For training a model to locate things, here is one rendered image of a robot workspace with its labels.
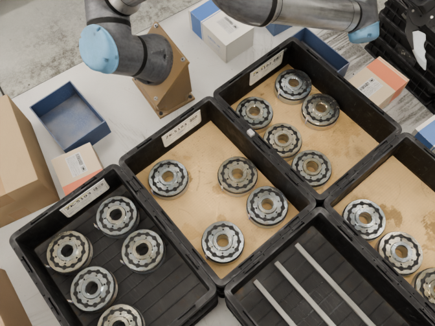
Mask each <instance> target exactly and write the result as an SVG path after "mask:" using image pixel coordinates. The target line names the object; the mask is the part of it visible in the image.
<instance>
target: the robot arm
mask: <svg viewBox="0 0 435 326"><path fill-rule="evenodd" d="M145 1H147V0H84V3H85V17H86V25H87V26H86V27H85V28H84V29H83V30H82V33H81V34H80V35H81V37H82V38H80V39H79V49H80V55H81V57H82V59H83V61H84V63H85V64H86V65H87V66H88V67H89V68H90V69H91V70H93V71H97V72H101V73H104V74H117V75H122V76H131V77H133V78H135V79H136V80H138V81H140V82H141V83H143V84H146V85H159V84H161V83H162V82H163V81H164V80H165V79H166V78H167V77H168V76H169V74H170V71H171V69H172V65H173V51H172V47H171V45H170V42H169V41H168V40H167V39H166V38H165V37H164V36H162V35H159V34H154V33H149V34H145V35H139V36H137V35H134V34H132V33H131V21H130V15H132V14H134V13H136V12H137V11H138V10H139V8H140V6H141V3H143V2H145ZM212 2H213V3H214V4H215V5H216V6H217V7H218V8H219V9H220V10H221V11H222V12H224V13H225V14H226V15H228V16H229V17H231V18H232V19H234V20H236V21H238V22H240V23H243V24H245V25H249V26H253V27H266V26H267V25H268V24H270V23H273V24H279V25H289V26H295V27H306V28H316V29H322V30H332V31H339V32H348V37H349V41H350V42H351V43H355V44H358V43H367V42H370V41H373V40H375V39H377V38H378V37H379V23H380V21H379V16H378V8H377V0H212ZM401 2H402V3H403V4H404V5H405V6H406V8H407V10H405V11H404V12H403V13H402V14H401V15H402V16H403V17H404V19H405V20H406V21H407V24H406V28H405V34H406V37H407V39H408V42H409V43H410V46H411V48H412V51H413V53H414V55H415V57H416V60H417V62H418V63H419V65H420V66H421V67H422V68H423V69H424V70H427V60H426V58H425V53H426V50H425V48H424V42H425V40H426V35H425V34H424V33H422V32H420V31H419V30H420V29H422V26H423V25H425V26H426V27H427V26H429V21H430V20H431V19H433V18H434V17H435V0H401Z"/></svg>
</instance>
